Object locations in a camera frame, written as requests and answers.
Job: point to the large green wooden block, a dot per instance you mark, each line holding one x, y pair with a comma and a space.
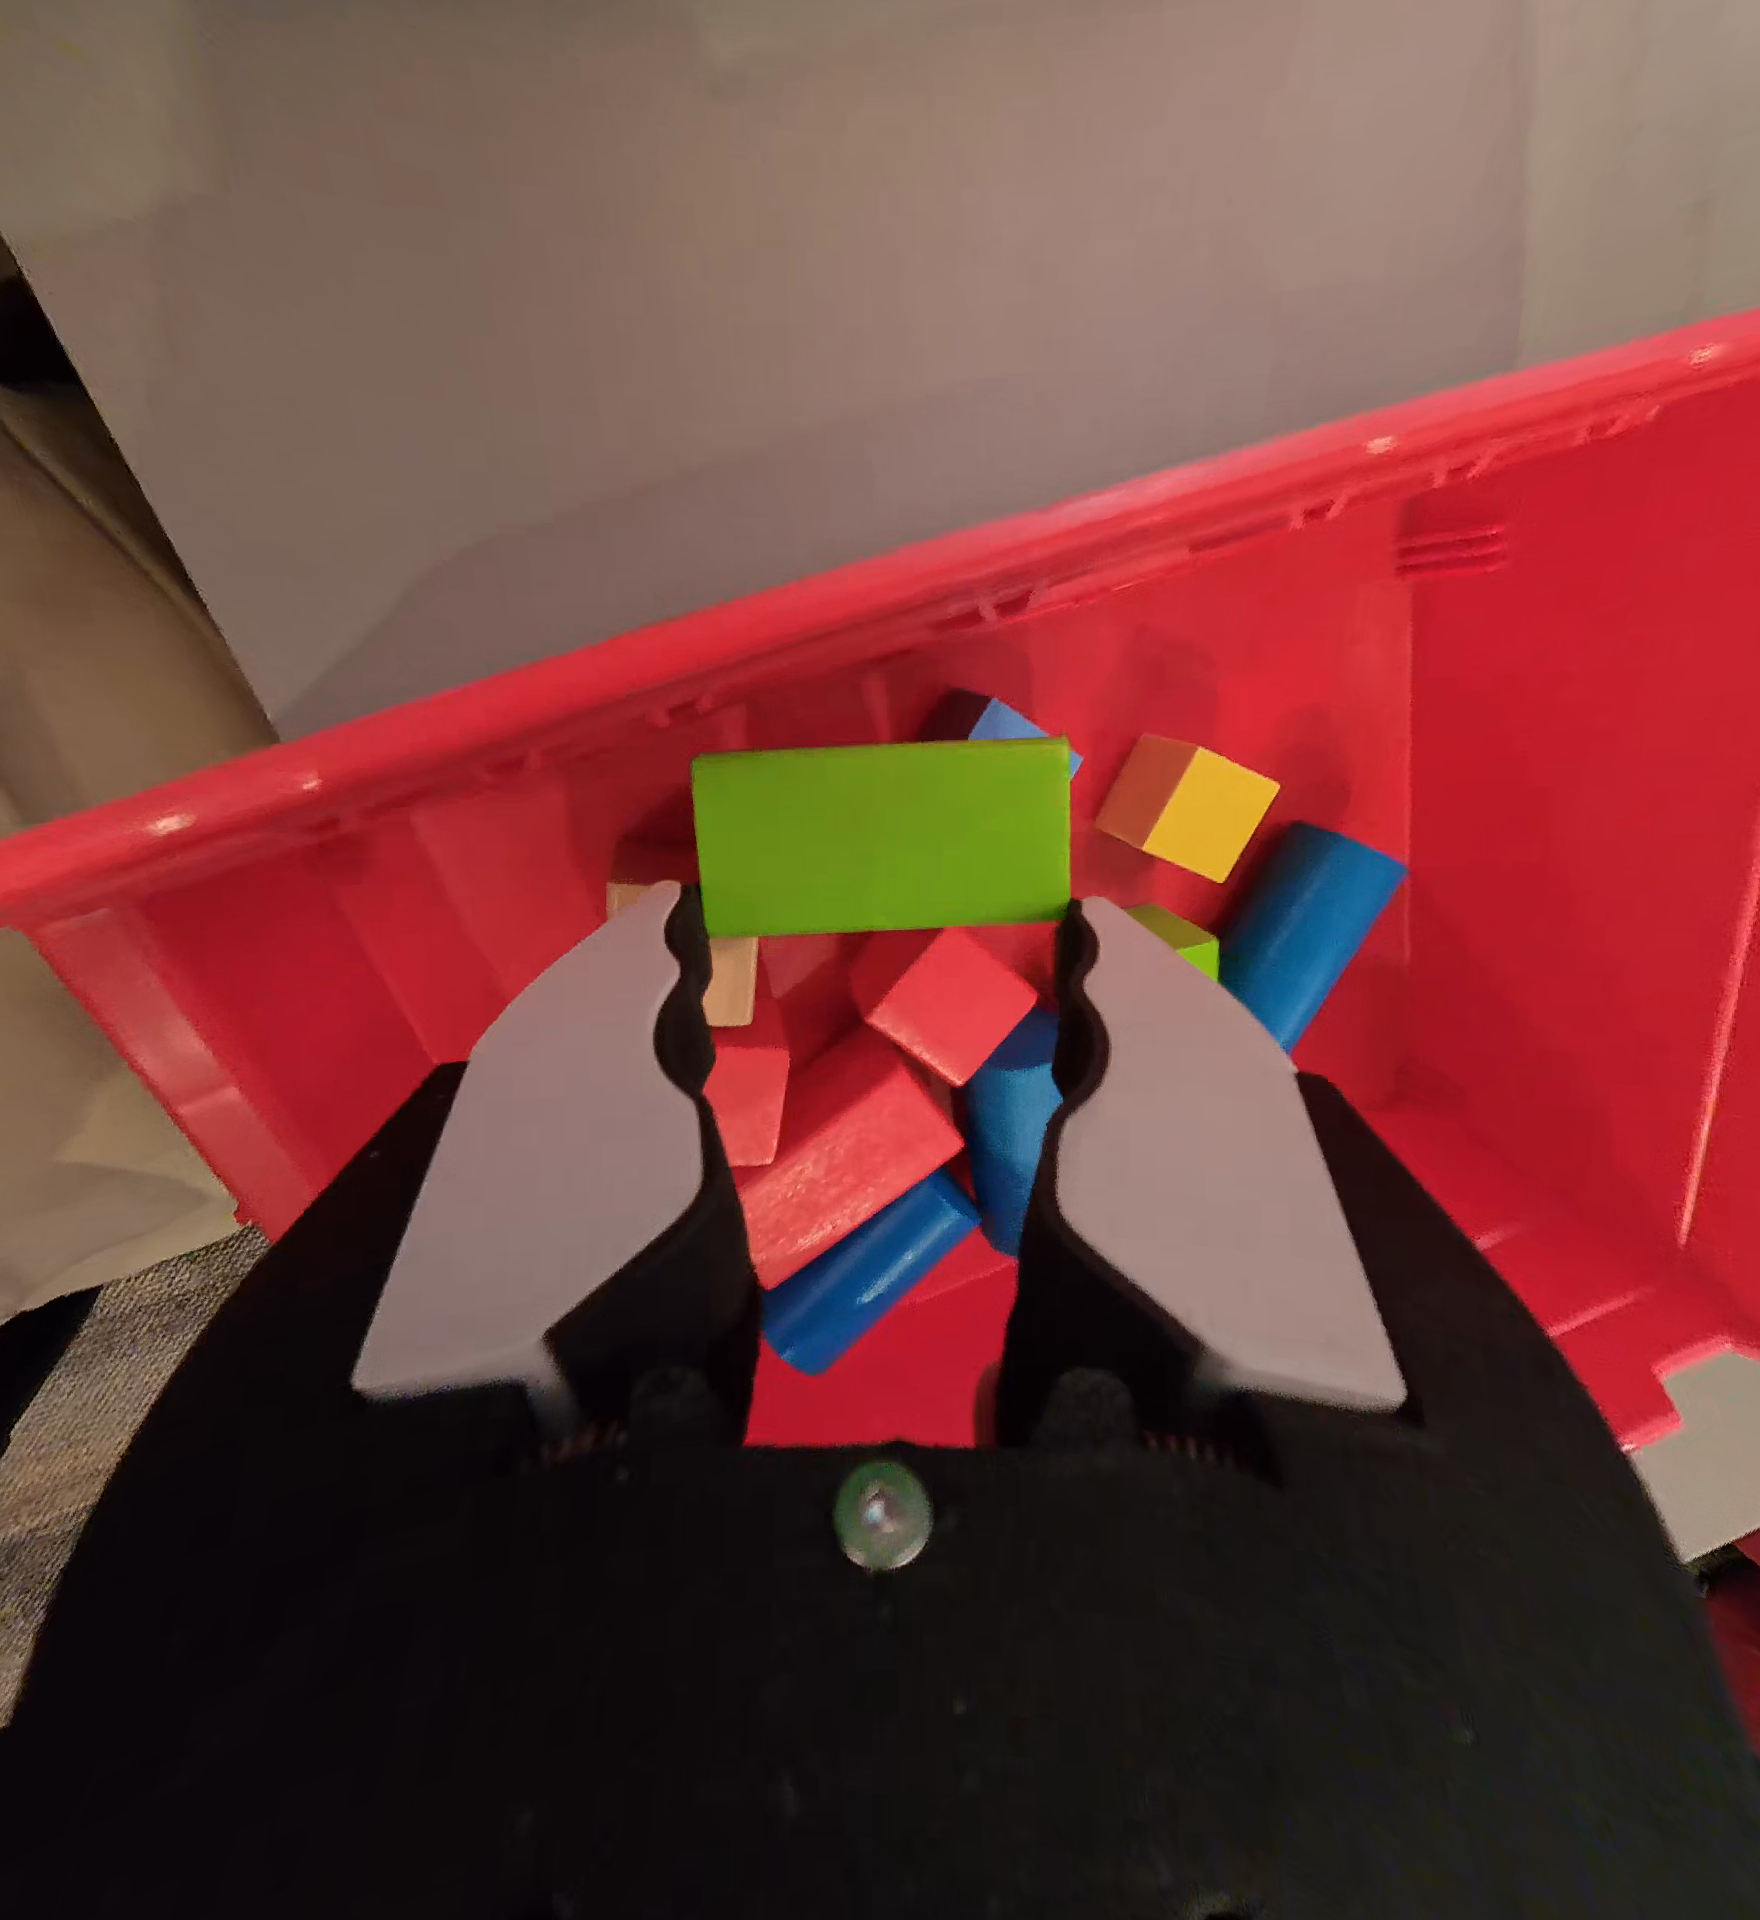
881, 832

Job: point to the red plastic bin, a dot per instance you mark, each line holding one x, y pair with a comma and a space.
1571, 901

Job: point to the natural wooden block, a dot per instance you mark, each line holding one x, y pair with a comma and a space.
733, 983

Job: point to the small green wooden block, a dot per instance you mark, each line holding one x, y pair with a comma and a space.
1180, 942

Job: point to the blue wooden block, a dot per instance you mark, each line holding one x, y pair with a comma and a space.
1015, 723

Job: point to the yellow wooden cube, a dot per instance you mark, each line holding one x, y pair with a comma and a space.
1207, 811

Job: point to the large red wooden block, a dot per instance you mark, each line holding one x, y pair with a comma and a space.
850, 1154

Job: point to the blue wooden cylinder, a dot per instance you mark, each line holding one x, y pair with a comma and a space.
859, 1283
1309, 930
1012, 1125

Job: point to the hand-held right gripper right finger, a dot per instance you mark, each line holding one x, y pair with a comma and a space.
1211, 1170

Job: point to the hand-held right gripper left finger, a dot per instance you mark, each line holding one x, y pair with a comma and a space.
551, 1170

